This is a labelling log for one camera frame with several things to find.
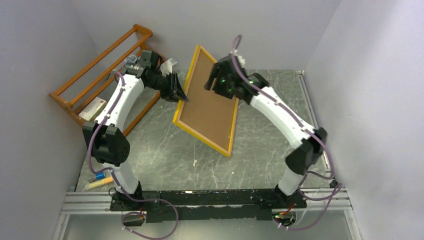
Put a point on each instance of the yellow glue stick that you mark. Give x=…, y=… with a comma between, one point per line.
x=98, y=183

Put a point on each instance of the yellow wooden picture frame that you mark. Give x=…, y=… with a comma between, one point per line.
x=185, y=86

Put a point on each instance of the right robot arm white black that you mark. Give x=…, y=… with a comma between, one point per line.
x=305, y=140

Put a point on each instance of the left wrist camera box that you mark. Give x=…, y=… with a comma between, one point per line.
x=166, y=67

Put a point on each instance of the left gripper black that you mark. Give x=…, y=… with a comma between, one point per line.
x=174, y=90

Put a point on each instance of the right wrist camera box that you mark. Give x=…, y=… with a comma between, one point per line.
x=241, y=60

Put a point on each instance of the orange wooden shelf rack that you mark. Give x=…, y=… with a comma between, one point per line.
x=96, y=74

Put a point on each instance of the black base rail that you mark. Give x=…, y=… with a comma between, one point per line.
x=167, y=205

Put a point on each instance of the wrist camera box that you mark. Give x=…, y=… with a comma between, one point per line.
x=166, y=67
x=241, y=60

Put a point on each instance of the blue capped small tube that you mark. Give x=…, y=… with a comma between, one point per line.
x=98, y=176

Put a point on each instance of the white red cardboard box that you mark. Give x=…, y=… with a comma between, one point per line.
x=93, y=109

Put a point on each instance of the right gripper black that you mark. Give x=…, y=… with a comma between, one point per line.
x=213, y=75

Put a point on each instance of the white blue lidded jar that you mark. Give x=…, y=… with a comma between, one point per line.
x=131, y=61

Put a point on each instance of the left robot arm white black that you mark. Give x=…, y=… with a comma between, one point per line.
x=104, y=136

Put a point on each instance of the brown cardboard backing board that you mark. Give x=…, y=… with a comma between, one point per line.
x=208, y=109

